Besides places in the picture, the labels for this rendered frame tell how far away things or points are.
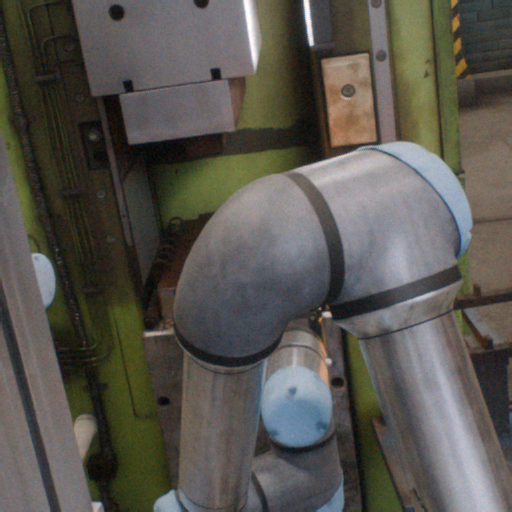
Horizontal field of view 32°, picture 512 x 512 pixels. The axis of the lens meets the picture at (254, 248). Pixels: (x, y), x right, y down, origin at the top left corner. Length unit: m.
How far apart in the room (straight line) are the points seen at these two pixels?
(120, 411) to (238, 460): 1.19
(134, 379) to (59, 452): 1.52
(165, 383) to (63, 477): 1.27
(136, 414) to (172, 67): 0.82
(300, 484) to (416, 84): 0.98
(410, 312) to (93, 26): 1.05
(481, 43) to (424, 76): 5.92
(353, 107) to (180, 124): 0.34
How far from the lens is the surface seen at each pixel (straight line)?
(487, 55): 7.73
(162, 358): 1.76
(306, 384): 0.97
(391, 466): 1.71
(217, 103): 1.64
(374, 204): 0.72
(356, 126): 1.77
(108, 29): 1.65
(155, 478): 2.15
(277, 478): 1.02
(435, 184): 0.75
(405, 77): 1.79
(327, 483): 1.05
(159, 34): 1.63
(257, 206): 0.70
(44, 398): 0.49
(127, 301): 1.94
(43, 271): 1.17
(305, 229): 0.69
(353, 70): 1.75
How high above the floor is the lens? 1.62
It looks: 20 degrees down
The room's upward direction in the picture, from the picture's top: 9 degrees counter-clockwise
